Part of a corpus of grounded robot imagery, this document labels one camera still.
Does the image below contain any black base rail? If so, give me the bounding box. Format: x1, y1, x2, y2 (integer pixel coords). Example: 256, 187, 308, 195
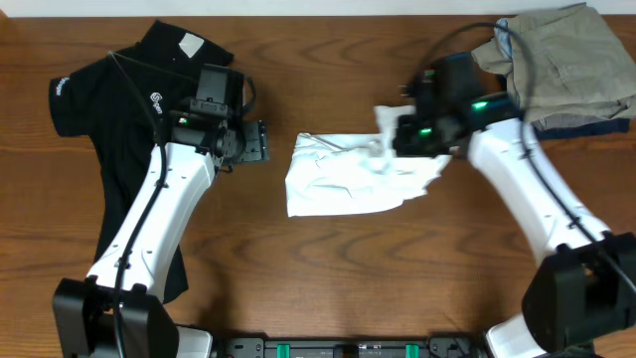
212, 336, 489, 358

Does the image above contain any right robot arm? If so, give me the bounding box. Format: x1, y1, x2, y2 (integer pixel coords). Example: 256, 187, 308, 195
393, 92, 635, 357

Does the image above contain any navy folded garment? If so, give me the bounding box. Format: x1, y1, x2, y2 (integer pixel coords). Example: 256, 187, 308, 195
535, 118, 631, 140

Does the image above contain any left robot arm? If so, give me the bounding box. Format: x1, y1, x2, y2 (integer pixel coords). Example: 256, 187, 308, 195
53, 110, 269, 357

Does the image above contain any light blue garment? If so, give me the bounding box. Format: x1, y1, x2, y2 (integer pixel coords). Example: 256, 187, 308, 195
494, 18, 513, 61

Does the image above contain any white t-shirt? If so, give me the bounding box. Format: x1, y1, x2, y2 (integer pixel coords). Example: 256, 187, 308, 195
285, 105, 451, 217

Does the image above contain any khaki folded garment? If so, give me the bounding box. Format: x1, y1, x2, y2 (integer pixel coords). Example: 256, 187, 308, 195
472, 4, 635, 130

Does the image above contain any black t-shirt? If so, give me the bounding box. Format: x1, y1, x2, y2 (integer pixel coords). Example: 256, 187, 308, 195
48, 19, 235, 304

